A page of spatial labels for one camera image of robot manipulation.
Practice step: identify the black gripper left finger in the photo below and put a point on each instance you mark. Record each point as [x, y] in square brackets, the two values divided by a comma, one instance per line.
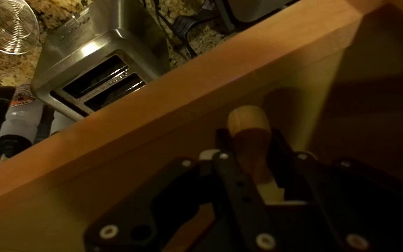
[243, 210]

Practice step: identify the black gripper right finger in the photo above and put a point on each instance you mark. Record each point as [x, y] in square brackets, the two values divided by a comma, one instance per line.
[349, 210]

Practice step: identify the wooden overhead cabinet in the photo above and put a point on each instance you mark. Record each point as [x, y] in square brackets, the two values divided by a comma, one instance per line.
[163, 130]

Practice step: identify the stainless steel toaster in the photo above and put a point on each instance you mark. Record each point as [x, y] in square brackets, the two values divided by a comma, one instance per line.
[93, 46]

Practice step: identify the clear wine glass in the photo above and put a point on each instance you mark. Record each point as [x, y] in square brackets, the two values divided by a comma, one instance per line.
[9, 23]

